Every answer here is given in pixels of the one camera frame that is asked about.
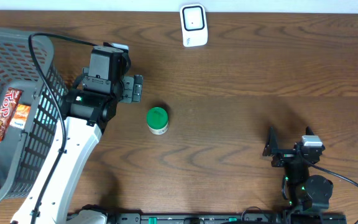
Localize teal white snack packet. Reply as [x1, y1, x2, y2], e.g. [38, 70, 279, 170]
[35, 87, 58, 125]

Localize red Top chocolate bar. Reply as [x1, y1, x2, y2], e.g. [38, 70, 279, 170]
[0, 88, 22, 142]

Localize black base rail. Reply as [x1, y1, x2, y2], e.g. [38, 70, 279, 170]
[67, 205, 347, 224]

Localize grey plastic mesh basket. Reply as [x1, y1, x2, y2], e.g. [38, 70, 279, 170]
[0, 28, 67, 201]

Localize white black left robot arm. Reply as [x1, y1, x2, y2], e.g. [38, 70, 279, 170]
[11, 43, 143, 223]

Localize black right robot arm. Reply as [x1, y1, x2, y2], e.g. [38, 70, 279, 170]
[262, 127, 333, 223]

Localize small orange snack box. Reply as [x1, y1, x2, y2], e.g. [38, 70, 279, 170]
[9, 104, 30, 129]

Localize green lid white jar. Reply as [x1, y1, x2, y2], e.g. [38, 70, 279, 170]
[146, 107, 169, 135]

